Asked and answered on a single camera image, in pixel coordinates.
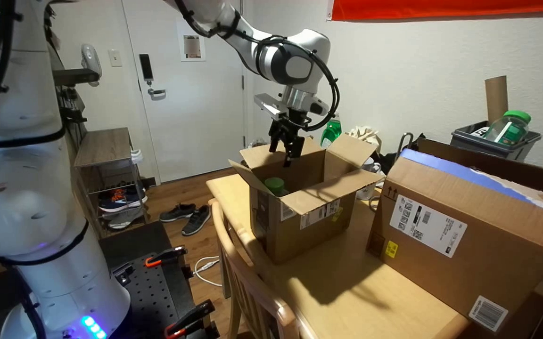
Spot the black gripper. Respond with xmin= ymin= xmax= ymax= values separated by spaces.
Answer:
xmin=268 ymin=112 xmax=310 ymax=168

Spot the green lidded clear container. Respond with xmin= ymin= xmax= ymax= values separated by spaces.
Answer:
xmin=263 ymin=176 xmax=289 ymax=196

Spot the small open cardboard box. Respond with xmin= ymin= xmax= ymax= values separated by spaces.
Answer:
xmin=229 ymin=132 xmax=387 ymax=266

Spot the large labelled cardboard box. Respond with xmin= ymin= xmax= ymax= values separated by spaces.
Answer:
xmin=366 ymin=138 xmax=543 ymax=339

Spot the green dish soap bottle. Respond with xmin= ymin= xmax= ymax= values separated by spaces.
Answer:
xmin=319 ymin=119 xmax=344 ymax=147

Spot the white cloth heap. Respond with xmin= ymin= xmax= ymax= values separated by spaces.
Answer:
xmin=346 ymin=125 xmax=383 ymax=159

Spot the white door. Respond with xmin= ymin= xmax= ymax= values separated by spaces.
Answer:
xmin=119 ymin=0 xmax=250 ymax=185

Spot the black cloth bag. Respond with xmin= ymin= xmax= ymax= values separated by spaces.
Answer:
xmin=372 ymin=131 xmax=419 ymax=178

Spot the dark grey sneaker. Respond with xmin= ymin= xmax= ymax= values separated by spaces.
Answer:
xmin=159 ymin=202 xmax=199 ymax=225
xmin=182 ymin=206 xmax=216 ymax=240

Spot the light wooden chair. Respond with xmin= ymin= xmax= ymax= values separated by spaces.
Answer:
xmin=210 ymin=198 xmax=302 ymax=339

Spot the black door keypad lock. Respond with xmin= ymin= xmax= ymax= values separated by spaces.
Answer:
xmin=138 ymin=53 xmax=155 ymax=87

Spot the colourful sneaker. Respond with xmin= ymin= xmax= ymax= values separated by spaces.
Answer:
xmin=99 ymin=187 xmax=148 ymax=215

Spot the wooden shoe shelf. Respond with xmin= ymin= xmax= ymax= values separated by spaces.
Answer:
xmin=72 ymin=127 xmax=153 ymax=242

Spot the grey plastic bin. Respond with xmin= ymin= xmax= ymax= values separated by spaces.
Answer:
xmin=449 ymin=121 xmax=543 ymax=164

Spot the black perforated mounting board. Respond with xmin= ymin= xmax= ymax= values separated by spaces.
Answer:
xmin=99 ymin=223 xmax=219 ymax=339

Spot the upright cardboard piece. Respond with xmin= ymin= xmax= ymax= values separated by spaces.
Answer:
xmin=485 ymin=74 xmax=512 ymax=127

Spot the green lidded clear jar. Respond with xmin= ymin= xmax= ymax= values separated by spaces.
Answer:
xmin=487 ymin=110 xmax=534 ymax=147

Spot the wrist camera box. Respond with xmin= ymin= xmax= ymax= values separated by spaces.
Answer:
xmin=255 ymin=93 xmax=287 ymax=119

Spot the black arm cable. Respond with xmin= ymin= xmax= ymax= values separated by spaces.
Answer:
xmin=265 ymin=34 xmax=344 ymax=134

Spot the white floor cable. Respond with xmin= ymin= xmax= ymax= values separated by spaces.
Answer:
xmin=193 ymin=253 xmax=225 ymax=291

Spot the small wall photo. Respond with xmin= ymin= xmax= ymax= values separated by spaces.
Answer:
xmin=182 ymin=34 xmax=204 ymax=63

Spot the silver door handle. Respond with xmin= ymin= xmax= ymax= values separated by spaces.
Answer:
xmin=146 ymin=85 xmax=168 ymax=102

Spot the orange handled clamp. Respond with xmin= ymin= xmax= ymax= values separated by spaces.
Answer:
xmin=165 ymin=300 xmax=217 ymax=339
xmin=144 ymin=245 xmax=187 ymax=272

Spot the white light switch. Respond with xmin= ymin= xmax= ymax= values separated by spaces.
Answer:
xmin=108 ymin=48 xmax=125 ymax=70

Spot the black camera on stand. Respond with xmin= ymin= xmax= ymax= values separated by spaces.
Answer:
xmin=53 ymin=44 xmax=106 ymax=89

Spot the red wall banner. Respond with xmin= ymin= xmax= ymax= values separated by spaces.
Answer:
xmin=331 ymin=0 xmax=543 ymax=23

